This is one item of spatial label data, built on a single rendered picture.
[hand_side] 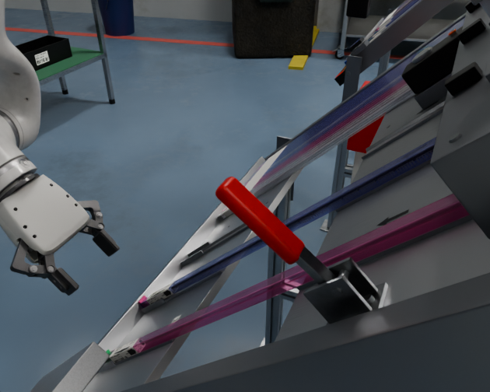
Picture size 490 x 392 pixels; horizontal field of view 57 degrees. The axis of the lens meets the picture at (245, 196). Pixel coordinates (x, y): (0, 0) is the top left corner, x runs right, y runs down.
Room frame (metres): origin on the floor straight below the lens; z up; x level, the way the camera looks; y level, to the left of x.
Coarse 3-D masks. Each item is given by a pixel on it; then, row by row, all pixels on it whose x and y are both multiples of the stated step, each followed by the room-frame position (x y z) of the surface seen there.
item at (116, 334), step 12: (252, 168) 0.84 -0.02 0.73; (240, 180) 0.79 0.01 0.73; (216, 216) 0.68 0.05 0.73; (204, 228) 0.64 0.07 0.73; (192, 240) 0.60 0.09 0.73; (204, 240) 0.62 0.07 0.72; (180, 252) 0.57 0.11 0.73; (168, 264) 0.54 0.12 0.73; (180, 264) 0.55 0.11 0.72; (156, 276) 0.52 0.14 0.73; (168, 276) 0.52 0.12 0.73; (156, 288) 0.50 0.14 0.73; (132, 312) 0.45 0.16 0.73; (120, 324) 0.42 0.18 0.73; (132, 324) 0.43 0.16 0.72; (108, 336) 0.40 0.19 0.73; (120, 336) 0.41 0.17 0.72; (108, 348) 0.39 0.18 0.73
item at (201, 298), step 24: (216, 240) 0.55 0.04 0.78; (240, 240) 0.47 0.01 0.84; (192, 264) 0.52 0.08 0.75; (192, 288) 0.42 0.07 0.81; (216, 288) 0.38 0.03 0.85; (144, 312) 0.45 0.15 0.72; (168, 312) 0.39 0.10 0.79; (192, 312) 0.34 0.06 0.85; (144, 360) 0.30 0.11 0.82; (168, 360) 0.28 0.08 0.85; (96, 384) 0.32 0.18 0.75; (120, 384) 0.28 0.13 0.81
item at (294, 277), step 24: (408, 216) 0.23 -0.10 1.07; (432, 216) 0.22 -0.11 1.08; (456, 216) 0.21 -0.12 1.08; (360, 240) 0.24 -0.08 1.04; (384, 240) 0.23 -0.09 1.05; (264, 288) 0.26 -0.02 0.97; (288, 288) 0.25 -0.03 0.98; (216, 312) 0.28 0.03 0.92; (144, 336) 0.33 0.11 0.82; (168, 336) 0.31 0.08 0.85; (120, 360) 0.34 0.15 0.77
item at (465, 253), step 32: (384, 128) 0.50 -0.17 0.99; (416, 128) 0.42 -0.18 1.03; (384, 160) 0.39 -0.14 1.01; (384, 192) 0.32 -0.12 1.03; (416, 192) 0.28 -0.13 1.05; (448, 192) 0.25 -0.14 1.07; (352, 224) 0.30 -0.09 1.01; (384, 224) 0.26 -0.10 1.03; (448, 224) 0.21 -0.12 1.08; (384, 256) 0.22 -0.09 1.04; (416, 256) 0.20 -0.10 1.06; (448, 256) 0.18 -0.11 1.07; (480, 256) 0.17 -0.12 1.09; (416, 288) 0.17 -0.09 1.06; (288, 320) 0.21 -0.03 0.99; (320, 320) 0.19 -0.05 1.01
